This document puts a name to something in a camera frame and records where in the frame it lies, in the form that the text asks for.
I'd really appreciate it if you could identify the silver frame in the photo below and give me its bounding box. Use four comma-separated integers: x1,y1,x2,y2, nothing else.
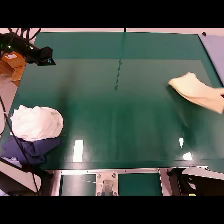
44,165,215,197

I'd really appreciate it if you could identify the brown cardboard box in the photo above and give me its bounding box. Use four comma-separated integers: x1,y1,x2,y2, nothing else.
0,51,28,88

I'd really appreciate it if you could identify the dark blue garment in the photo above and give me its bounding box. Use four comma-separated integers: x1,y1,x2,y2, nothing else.
0,134,63,167

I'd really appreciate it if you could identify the cream garment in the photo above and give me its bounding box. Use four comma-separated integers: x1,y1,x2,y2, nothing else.
167,71,224,115

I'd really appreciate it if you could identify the white garment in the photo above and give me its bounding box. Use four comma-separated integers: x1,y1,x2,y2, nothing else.
9,104,65,143

